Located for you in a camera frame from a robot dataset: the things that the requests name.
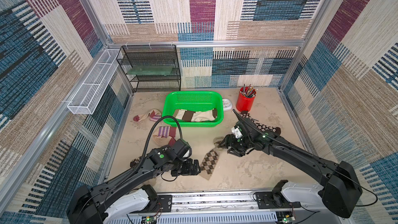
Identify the red pencil cup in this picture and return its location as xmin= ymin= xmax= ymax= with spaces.
xmin=236 ymin=84 xmax=257 ymax=112

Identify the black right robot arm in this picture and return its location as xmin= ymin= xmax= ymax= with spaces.
xmin=219 ymin=121 xmax=363 ymax=218

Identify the brown argyle sock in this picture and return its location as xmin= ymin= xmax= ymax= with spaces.
xmin=200 ymin=137 xmax=223 ymax=180

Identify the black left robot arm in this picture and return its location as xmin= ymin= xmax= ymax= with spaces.
xmin=66 ymin=139 xmax=216 ymax=224

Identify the white wire wall basket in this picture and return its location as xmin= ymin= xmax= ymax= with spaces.
xmin=67 ymin=49 xmax=119 ymax=115

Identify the cream brown striped sock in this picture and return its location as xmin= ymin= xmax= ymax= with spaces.
xmin=173 ymin=108 xmax=218 ymax=122

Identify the black wire mesh shelf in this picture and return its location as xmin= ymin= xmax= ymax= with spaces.
xmin=117 ymin=45 xmax=181 ymax=93

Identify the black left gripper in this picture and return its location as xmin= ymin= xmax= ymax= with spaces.
xmin=171 ymin=159 xmax=203 ymax=177

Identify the pink purple striped sock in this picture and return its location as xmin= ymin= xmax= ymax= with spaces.
xmin=152 ymin=126 xmax=177 ymax=146
xmin=133 ymin=109 xmax=162 ymax=122

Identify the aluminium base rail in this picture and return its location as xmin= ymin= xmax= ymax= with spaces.
xmin=77 ymin=189 xmax=352 ymax=224

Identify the dark floral pattern sock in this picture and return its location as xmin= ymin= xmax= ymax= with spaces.
xmin=240 ymin=111 xmax=282 ymax=135

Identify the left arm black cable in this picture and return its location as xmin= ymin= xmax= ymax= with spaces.
xmin=105 ymin=115 xmax=183 ymax=194

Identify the green glass plate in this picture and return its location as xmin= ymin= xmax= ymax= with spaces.
xmin=127 ymin=66 xmax=174 ymax=76

